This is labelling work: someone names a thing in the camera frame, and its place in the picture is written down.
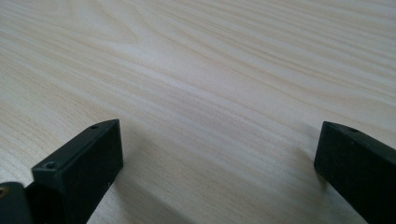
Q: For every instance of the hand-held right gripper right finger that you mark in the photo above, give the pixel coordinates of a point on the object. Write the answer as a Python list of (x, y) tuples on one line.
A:
[(358, 168)]

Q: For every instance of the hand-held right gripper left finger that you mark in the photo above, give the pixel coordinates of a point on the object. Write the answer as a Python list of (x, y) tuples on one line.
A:
[(87, 168)]

